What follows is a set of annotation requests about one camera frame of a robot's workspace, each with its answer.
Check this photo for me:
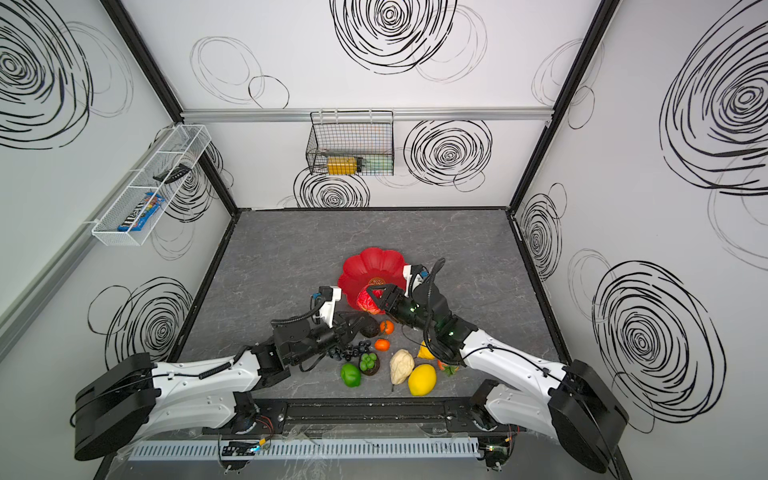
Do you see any small yellow fake pear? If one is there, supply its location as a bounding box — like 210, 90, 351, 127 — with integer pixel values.
417, 342, 435, 360

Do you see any yellow fake lemon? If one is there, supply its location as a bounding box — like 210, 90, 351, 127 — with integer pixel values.
407, 364, 437, 397

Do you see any red fake apple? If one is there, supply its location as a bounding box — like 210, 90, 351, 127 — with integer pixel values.
356, 290, 382, 315

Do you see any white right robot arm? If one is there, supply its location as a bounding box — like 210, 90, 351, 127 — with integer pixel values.
366, 283, 629, 478

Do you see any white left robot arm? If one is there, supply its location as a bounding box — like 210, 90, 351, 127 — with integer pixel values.
71, 311, 379, 461

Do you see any upper orange fake tangerine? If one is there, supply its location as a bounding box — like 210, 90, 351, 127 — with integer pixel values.
379, 320, 395, 335

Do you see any orange fake tangerine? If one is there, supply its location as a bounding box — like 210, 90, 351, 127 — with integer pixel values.
379, 320, 395, 335
374, 339, 391, 351

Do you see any lower orange fake tangerine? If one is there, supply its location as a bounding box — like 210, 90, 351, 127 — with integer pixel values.
374, 339, 391, 351

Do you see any dark fake grape bunch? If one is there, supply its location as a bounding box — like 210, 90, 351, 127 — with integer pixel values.
328, 340, 372, 362

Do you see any red flower-shaped fruit bowl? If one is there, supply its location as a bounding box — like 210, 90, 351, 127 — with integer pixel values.
337, 247, 406, 311

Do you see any green fake mangosteen half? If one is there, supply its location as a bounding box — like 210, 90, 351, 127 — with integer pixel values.
358, 352, 380, 376

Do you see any green fake pepper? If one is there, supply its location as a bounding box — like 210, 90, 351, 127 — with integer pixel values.
340, 363, 362, 388

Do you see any green box in basket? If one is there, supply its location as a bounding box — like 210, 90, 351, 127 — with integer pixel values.
360, 154, 394, 176

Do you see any yellow box in basket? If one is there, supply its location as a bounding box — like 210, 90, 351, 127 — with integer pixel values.
326, 156, 361, 176

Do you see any blue candy packet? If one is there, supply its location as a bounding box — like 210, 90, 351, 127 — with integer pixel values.
117, 192, 165, 232

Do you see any black remote control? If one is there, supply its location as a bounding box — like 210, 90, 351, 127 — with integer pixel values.
153, 163, 191, 185

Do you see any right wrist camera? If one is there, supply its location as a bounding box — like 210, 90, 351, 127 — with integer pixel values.
403, 264, 429, 297

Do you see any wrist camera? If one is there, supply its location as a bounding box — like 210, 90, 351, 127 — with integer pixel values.
403, 264, 429, 297
310, 286, 342, 327

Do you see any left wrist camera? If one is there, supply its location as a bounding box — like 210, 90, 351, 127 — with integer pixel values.
310, 286, 342, 327

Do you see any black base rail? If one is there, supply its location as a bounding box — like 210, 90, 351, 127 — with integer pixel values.
203, 395, 517, 434

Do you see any white slotted cable duct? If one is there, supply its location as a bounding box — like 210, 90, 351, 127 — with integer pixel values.
129, 438, 481, 462

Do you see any black wire wall basket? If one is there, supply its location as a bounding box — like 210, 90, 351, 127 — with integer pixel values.
305, 109, 395, 175

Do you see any white wire wall shelf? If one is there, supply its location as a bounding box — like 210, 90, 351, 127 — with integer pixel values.
91, 124, 212, 247

